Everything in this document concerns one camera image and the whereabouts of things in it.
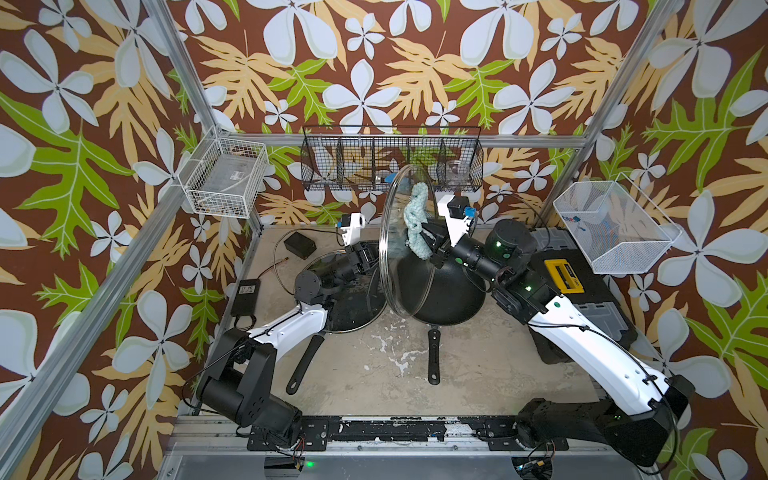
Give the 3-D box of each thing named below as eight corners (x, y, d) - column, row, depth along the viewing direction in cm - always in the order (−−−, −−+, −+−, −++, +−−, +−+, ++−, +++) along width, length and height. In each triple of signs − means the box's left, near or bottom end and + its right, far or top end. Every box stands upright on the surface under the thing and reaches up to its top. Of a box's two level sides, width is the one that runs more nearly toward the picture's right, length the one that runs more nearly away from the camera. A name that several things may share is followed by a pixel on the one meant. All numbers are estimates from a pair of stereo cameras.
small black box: (283, 247, 116) (281, 241, 113) (298, 236, 119) (296, 230, 117) (303, 261, 112) (301, 255, 109) (317, 249, 115) (315, 243, 113)
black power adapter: (231, 315, 97) (228, 311, 96) (243, 282, 106) (240, 278, 104) (255, 315, 98) (252, 311, 96) (265, 282, 106) (263, 278, 104)
